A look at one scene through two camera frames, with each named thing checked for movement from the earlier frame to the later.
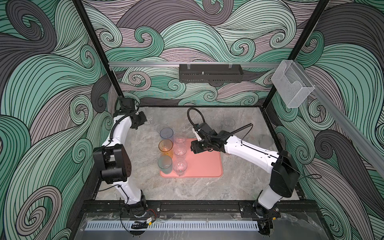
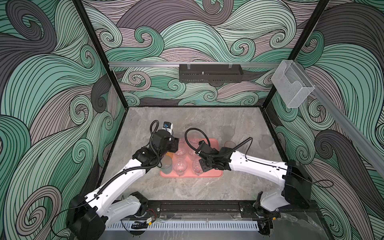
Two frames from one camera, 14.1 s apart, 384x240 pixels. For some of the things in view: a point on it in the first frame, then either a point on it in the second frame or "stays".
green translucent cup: (165, 163) stays
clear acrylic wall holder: (293, 86) stays
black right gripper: (196, 148) to (204, 168)
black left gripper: (143, 119) to (173, 144)
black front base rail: (199, 207) stays
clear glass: (179, 166) stays
